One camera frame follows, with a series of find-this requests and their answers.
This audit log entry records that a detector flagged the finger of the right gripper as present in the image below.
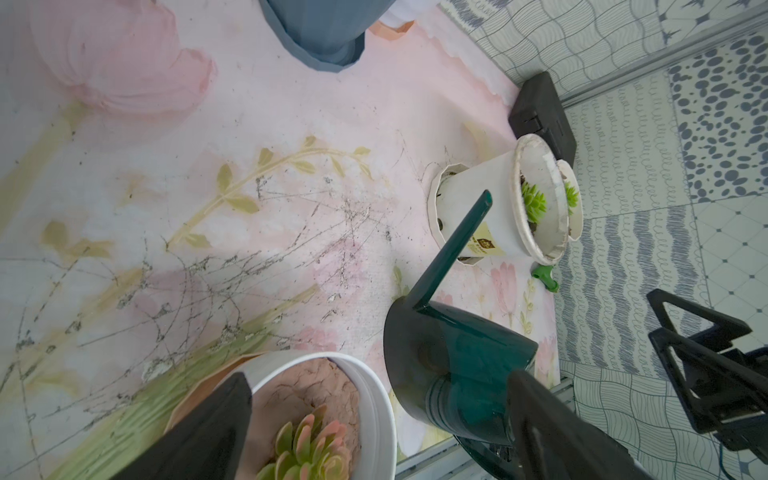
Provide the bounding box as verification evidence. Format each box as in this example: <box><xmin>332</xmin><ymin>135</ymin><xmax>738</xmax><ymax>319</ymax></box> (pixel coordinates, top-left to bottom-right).
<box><xmin>649</xmin><ymin>328</ymin><xmax>767</xmax><ymax>435</ymax></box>
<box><xmin>646</xmin><ymin>289</ymin><xmax>752</xmax><ymax>342</ymax></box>

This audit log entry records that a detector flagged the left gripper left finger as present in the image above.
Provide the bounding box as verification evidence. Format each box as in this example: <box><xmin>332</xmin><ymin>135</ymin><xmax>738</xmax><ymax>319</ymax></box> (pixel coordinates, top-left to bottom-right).
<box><xmin>114</xmin><ymin>372</ymin><xmax>252</xmax><ymax>480</ymax></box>

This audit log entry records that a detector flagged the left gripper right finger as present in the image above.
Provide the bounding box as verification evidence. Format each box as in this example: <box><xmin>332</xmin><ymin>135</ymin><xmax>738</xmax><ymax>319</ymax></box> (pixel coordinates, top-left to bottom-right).
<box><xmin>507</xmin><ymin>371</ymin><xmax>650</xmax><ymax>479</ymax></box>

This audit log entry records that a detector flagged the white pot pink succulent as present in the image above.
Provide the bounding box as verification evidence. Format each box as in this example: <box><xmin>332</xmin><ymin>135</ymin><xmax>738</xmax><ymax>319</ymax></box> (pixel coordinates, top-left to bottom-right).
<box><xmin>167</xmin><ymin>350</ymin><xmax>397</xmax><ymax>479</ymax></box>

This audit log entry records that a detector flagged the dark green watering can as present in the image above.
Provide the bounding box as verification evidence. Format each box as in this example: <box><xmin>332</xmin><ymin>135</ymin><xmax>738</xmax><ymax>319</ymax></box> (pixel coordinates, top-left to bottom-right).
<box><xmin>383</xmin><ymin>191</ymin><xmax>538</xmax><ymax>479</ymax></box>

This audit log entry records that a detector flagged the white pot bright green succulent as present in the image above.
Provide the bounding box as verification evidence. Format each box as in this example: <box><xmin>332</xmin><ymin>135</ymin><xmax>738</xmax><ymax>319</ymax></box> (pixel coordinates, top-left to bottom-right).
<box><xmin>557</xmin><ymin>160</ymin><xmax>584</xmax><ymax>242</ymax></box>

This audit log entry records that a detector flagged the blue-grey pot red succulent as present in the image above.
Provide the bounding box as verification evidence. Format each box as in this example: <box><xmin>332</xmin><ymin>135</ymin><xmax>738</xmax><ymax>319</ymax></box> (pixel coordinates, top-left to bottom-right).
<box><xmin>259</xmin><ymin>0</ymin><xmax>393</xmax><ymax>73</ymax></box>

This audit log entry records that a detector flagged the white pot yellow-brown succulent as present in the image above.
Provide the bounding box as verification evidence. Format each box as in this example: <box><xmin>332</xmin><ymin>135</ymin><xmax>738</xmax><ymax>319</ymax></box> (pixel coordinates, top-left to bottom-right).
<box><xmin>368</xmin><ymin>0</ymin><xmax>440</xmax><ymax>41</ymax></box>

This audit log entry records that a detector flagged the large white pot green succulent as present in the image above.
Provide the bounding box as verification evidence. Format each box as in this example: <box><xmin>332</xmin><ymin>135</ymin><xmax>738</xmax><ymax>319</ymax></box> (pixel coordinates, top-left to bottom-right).
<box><xmin>427</xmin><ymin>134</ymin><xmax>569</xmax><ymax>265</ymax></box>

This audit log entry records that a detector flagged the black plastic tool case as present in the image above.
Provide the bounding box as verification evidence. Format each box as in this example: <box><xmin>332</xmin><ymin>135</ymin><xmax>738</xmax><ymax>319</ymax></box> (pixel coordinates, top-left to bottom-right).
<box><xmin>508</xmin><ymin>72</ymin><xmax>577</xmax><ymax>167</ymax></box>

